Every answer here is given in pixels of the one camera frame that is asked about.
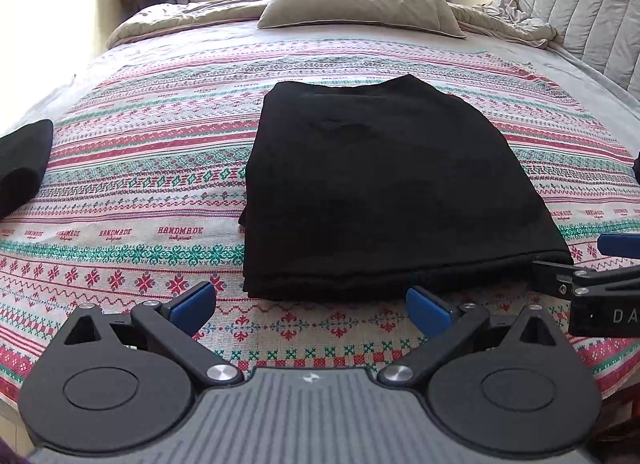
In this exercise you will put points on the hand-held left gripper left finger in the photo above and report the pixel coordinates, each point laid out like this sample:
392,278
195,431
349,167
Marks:
194,305

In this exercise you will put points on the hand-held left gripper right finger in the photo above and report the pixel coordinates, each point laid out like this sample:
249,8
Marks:
426,308

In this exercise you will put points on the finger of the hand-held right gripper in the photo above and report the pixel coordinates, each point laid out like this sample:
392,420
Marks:
552,278
617,244

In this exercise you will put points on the black pants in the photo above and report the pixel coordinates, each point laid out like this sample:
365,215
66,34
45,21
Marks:
380,184

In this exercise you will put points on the patterned red green blanket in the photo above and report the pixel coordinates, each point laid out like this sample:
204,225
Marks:
150,154

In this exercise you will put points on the grey bed sheet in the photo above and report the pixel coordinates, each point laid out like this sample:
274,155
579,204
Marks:
575,69

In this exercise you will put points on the folded black cloth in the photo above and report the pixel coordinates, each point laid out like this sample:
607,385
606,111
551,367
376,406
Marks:
22,164

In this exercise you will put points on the crumpled beige duvet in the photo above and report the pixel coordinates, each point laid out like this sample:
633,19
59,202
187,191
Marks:
190,19

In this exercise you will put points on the grey pillow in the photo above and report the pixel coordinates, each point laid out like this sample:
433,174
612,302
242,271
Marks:
360,7

